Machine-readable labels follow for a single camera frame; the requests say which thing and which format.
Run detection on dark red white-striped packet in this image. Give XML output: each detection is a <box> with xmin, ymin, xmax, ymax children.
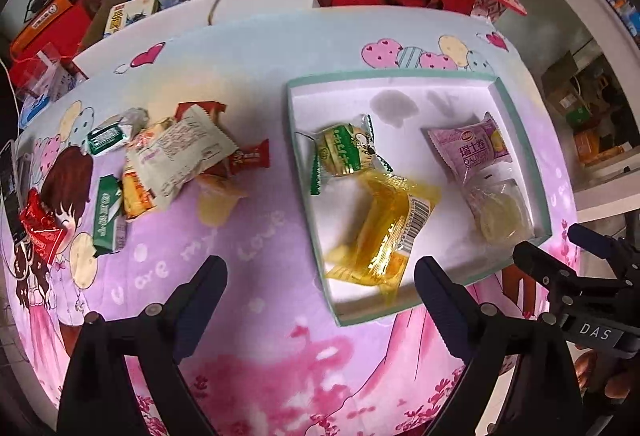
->
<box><xmin>19</xmin><ymin>189</ymin><xmax>68</xmax><ymax>264</ymax></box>

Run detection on silver snack packet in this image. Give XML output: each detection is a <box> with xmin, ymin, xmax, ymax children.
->
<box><xmin>119</xmin><ymin>107</ymin><xmax>151</xmax><ymax>139</ymax></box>

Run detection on green and white snack packet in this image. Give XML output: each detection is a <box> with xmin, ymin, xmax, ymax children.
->
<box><xmin>92</xmin><ymin>175</ymin><xmax>128</xmax><ymax>253</ymax></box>
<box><xmin>86</xmin><ymin>113</ymin><xmax>132</xmax><ymax>156</ymax></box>

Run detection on yellow jelly cup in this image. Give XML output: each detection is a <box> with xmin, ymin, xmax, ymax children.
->
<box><xmin>196</xmin><ymin>171</ymin><xmax>248</xmax><ymax>227</ymax></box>

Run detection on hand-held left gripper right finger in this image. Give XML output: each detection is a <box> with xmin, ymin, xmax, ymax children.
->
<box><xmin>414</xmin><ymin>256</ymin><xmax>583</xmax><ymax>436</ymax></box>

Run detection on white tray with teal rim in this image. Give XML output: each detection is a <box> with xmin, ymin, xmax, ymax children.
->
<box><xmin>286</xmin><ymin>71</ymin><xmax>553</xmax><ymax>328</ymax></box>

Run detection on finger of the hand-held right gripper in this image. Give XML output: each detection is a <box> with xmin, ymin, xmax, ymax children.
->
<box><xmin>512</xmin><ymin>240</ymin><xmax>586</xmax><ymax>317</ymax></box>
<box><xmin>567</xmin><ymin>223</ymin><xmax>640</xmax><ymax>287</ymax></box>

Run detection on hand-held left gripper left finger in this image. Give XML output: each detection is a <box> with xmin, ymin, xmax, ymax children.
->
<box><xmin>57</xmin><ymin>255</ymin><xmax>228</xmax><ymax>436</ymax></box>

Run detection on clear plastic box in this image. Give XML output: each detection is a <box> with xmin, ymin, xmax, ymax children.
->
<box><xmin>15</xmin><ymin>44</ymin><xmax>88</xmax><ymax>117</ymax></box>

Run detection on yellow transparent snack packet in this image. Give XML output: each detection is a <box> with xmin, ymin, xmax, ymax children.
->
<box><xmin>324</xmin><ymin>171</ymin><xmax>443</xmax><ymax>307</ymax></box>

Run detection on purple cake roll packet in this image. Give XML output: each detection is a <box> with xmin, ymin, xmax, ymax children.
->
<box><xmin>426</xmin><ymin>112</ymin><xmax>511</xmax><ymax>184</ymax></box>

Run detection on cream orange printed snack packet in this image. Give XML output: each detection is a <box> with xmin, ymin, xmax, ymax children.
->
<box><xmin>121</xmin><ymin>116</ymin><xmax>176</xmax><ymax>221</ymax></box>

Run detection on person's right hand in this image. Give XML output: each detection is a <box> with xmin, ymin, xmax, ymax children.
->
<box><xmin>572</xmin><ymin>350</ymin><xmax>636</xmax><ymax>399</ymax></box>

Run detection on bright red snack packet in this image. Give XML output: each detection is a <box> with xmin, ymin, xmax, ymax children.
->
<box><xmin>175</xmin><ymin>101</ymin><xmax>227</xmax><ymax>127</ymax></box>

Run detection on orange red carton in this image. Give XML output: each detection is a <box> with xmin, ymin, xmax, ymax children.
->
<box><xmin>10</xmin><ymin>0</ymin><xmax>93</xmax><ymax>67</ymax></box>

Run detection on cardboard boxes in shelf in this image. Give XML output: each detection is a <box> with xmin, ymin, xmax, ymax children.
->
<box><xmin>540</xmin><ymin>51</ymin><xmax>636</xmax><ymax>167</ymax></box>

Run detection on small yellow white carton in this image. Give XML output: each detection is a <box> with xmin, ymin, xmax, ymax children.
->
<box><xmin>103</xmin><ymin>0</ymin><xmax>160</xmax><ymax>37</ymax></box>

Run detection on clear packet with pale cake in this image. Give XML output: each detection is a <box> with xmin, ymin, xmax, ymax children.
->
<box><xmin>462</xmin><ymin>176</ymin><xmax>536</xmax><ymax>244</ymax></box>

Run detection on small red candy packet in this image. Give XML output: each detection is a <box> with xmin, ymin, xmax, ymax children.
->
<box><xmin>227</xmin><ymin>139</ymin><xmax>271</xmax><ymax>176</ymax></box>

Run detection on smartphone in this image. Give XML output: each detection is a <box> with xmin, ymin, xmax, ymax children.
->
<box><xmin>0</xmin><ymin>141</ymin><xmax>31</xmax><ymax>242</ymax></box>

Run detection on printed cartoon blanket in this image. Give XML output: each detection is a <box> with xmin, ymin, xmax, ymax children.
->
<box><xmin>10</xmin><ymin>6</ymin><xmax>583</xmax><ymax>436</ymax></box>

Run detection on green cake packet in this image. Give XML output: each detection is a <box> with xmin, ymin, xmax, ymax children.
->
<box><xmin>295</xmin><ymin>113</ymin><xmax>396</xmax><ymax>196</ymax></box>

